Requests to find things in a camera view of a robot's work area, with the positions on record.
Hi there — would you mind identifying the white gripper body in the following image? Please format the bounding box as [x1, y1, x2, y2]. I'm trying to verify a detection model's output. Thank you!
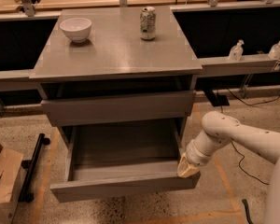
[186, 140, 211, 166]

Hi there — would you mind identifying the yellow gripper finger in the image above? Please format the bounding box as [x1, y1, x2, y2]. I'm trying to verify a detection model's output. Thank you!
[179, 164, 199, 178]
[177, 153, 189, 175]

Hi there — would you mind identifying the grey drawer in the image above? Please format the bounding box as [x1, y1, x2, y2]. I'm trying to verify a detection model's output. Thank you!
[41, 91, 194, 126]
[50, 119, 200, 203]

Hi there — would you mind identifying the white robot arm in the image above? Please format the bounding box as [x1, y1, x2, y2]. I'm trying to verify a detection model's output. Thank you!
[177, 111, 280, 224]

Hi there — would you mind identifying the grey top drawer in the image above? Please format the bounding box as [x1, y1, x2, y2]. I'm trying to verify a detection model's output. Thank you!
[41, 91, 194, 126]

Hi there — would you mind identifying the grey drawer cabinet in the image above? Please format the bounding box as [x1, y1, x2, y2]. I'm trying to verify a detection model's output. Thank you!
[34, 7, 197, 145]

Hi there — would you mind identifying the clear sanitizer bottle left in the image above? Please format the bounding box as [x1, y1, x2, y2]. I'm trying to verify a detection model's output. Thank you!
[229, 39, 244, 61]

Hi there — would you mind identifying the clear sanitizer bottle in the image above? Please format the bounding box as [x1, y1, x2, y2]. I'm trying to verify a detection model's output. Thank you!
[268, 41, 280, 60]
[229, 39, 244, 61]

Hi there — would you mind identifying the clear sanitizer bottle right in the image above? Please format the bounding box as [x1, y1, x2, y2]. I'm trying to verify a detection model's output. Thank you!
[268, 41, 280, 60]

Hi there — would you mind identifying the white green soda can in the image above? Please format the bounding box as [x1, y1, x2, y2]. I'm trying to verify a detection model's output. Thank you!
[140, 6, 156, 40]

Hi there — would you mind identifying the black metal bar stand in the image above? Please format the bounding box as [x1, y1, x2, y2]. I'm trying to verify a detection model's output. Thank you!
[18, 133, 50, 203]

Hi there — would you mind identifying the white ceramic bowl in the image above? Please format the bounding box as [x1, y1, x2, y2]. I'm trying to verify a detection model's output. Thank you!
[60, 18, 91, 43]

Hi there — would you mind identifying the brown cardboard box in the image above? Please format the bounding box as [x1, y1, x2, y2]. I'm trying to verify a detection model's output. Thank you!
[0, 133, 25, 224]

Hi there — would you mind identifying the black floor cable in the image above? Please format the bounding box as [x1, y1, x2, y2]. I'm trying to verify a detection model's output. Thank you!
[219, 84, 280, 186]

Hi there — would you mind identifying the green strap on floor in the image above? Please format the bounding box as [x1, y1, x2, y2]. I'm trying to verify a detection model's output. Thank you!
[241, 198, 255, 224]

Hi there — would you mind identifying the grey metal rail shelf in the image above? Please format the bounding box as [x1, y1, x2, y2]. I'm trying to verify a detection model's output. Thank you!
[0, 54, 280, 91]

